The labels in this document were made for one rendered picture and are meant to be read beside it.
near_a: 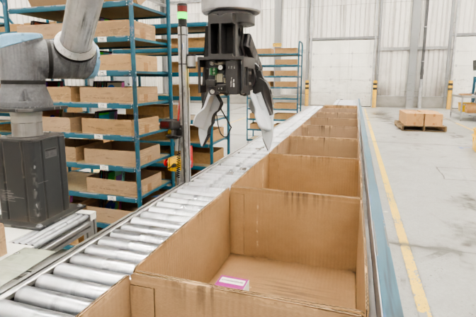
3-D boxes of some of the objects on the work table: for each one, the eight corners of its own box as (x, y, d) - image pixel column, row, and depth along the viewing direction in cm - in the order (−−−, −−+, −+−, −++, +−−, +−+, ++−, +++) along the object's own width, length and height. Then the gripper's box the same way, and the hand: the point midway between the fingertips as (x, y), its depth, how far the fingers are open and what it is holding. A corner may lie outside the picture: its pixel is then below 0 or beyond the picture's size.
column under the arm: (-19, 224, 138) (-28, 138, 132) (35, 202, 162) (28, 129, 157) (40, 231, 131) (31, 141, 126) (86, 206, 156) (81, 131, 151)
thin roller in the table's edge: (88, 218, 148) (88, 214, 147) (35, 250, 121) (34, 244, 121) (84, 218, 148) (83, 214, 148) (30, 249, 121) (29, 244, 121)
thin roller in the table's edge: (83, 218, 148) (83, 214, 148) (28, 249, 122) (27, 243, 121) (78, 218, 149) (78, 213, 149) (23, 248, 122) (23, 243, 122)
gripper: (166, 14, 53) (171, 152, 57) (278, 7, 48) (276, 160, 51) (191, 22, 61) (194, 143, 65) (290, 17, 56) (287, 148, 60)
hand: (236, 143), depth 61 cm, fingers open, 10 cm apart
